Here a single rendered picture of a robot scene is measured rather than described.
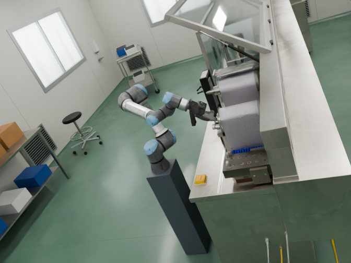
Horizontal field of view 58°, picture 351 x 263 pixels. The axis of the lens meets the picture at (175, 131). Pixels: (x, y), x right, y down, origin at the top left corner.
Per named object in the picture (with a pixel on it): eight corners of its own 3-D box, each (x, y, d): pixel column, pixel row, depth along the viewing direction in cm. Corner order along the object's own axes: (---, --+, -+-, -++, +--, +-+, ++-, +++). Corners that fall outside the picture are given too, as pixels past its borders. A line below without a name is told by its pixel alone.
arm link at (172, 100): (165, 95, 208) (167, 88, 200) (180, 102, 208) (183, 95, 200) (161, 105, 204) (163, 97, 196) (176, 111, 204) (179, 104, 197)
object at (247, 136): (231, 152, 210) (223, 129, 201) (268, 146, 201) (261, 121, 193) (231, 153, 209) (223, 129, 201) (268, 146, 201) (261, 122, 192)
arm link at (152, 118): (108, 97, 230) (150, 117, 196) (120, 90, 235) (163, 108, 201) (114, 110, 237) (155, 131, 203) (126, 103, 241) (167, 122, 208)
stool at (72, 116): (84, 140, 587) (67, 111, 559) (108, 134, 568) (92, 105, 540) (70, 158, 543) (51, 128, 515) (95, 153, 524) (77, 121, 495)
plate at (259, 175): (254, 182, 193) (249, 168, 188) (270, 180, 190) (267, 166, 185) (254, 185, 191) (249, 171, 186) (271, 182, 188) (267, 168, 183)
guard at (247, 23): (200, -17, 244) (201, -18, 244) (262, 4, 243) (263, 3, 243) (170, 17, 159) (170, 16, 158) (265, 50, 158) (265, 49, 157)
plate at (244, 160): (226, 162, 210) (224, 155, 207) (290, 152, 195) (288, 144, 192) (224, 178, 197) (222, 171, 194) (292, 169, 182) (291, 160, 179)
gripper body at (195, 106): (206, 109, 196) (188, 102, 196) (201, 120, 201) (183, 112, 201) (208, 103, 202) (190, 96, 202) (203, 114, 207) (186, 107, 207)
